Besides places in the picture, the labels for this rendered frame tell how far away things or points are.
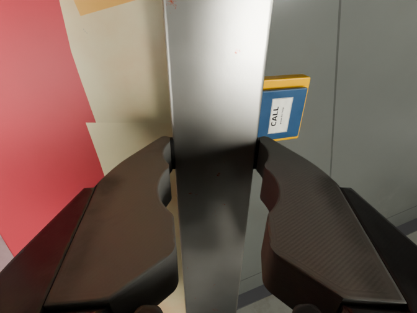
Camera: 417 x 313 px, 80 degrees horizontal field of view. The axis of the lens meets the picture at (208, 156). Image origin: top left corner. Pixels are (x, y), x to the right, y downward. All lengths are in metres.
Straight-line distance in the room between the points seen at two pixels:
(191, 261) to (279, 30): 1.48
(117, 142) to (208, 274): 0.10
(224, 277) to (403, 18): 2.04
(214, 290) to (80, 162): 0.12
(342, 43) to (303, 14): 0.35
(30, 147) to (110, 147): 0.05
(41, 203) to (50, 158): 0.04
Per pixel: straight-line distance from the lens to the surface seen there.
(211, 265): 0.17
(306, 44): 1.69
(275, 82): 0.49
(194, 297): 0.20
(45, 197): 0.21
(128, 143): 0.16
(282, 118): 0.50
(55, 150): 0.18
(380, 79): 2.16
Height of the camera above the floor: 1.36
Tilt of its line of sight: 55 degrees down
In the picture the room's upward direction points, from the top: 151 degrees clockwise
